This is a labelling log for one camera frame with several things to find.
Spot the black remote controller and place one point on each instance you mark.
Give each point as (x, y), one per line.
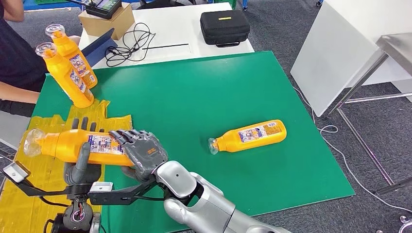
(103, 9)

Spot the yellow tape sheet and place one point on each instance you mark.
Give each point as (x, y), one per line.
(119, 123)

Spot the green table board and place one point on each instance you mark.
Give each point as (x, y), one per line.
(193, 96)

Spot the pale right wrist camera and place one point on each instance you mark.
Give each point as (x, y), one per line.
(100, 187)

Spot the person's right forearm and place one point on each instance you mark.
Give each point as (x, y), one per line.
(16, 93)

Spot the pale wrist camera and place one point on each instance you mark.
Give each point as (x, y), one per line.
(16, 172)
(100, 187)

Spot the blue trolley leg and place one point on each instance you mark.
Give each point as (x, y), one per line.
(244, 4)

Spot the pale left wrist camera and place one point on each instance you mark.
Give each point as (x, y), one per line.
(16, 172)

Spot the person's left forearm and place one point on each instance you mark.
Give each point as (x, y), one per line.
(14, 11)

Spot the black left camera bracket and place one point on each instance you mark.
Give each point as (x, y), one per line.
(38, 192)

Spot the black camera bracket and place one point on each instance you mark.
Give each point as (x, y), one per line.
(128, 194)
(38, 192)

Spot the blue tablet case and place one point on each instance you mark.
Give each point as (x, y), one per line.
(99, 48)

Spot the green plastic crate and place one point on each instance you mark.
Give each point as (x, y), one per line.
(48, 1)

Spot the white cabinet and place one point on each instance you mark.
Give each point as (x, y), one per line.
(331, 59)

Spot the black right camera bracket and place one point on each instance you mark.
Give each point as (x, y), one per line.
(128, 194)

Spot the orange plastic bottle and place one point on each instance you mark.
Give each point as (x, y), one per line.
(64, 146)
(61, 72)
(231, 143)
(69, 48)

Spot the chrome chair base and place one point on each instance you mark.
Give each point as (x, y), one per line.
(406, 225)

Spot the steel frame table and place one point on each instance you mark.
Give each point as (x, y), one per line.
(397, 46)

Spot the black caster wheel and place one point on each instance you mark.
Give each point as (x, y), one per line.
(318, 3)

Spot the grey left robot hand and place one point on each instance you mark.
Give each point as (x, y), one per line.
(82, 173)

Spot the person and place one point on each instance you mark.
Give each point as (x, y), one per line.
(19, 61)

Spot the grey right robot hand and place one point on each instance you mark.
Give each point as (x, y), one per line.
(148, 154)

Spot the grey side table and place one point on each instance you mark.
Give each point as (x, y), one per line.
(13, 128)

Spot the cardboard box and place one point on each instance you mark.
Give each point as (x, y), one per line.
(108, 28)

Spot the blue metal shelf rack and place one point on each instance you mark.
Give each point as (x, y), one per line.
(35, 7)

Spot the white table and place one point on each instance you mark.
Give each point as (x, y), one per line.
(173, 29)

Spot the black carrying case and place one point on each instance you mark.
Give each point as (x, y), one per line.
(224, 29)

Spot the thin black rod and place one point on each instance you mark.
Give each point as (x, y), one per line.
(165, 46)

